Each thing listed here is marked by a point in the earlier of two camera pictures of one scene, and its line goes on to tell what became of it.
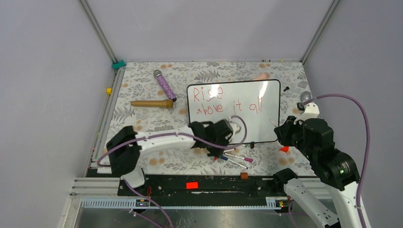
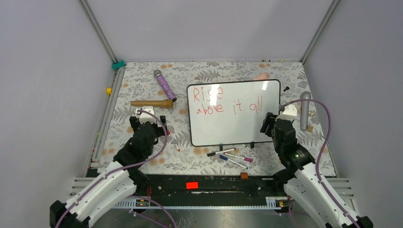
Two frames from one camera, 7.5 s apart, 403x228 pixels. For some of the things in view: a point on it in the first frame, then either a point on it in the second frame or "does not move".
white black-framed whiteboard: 257,102 does not move
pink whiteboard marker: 244,158 does not move
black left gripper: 215,152 -> 135,122
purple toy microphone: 158,73 does not move
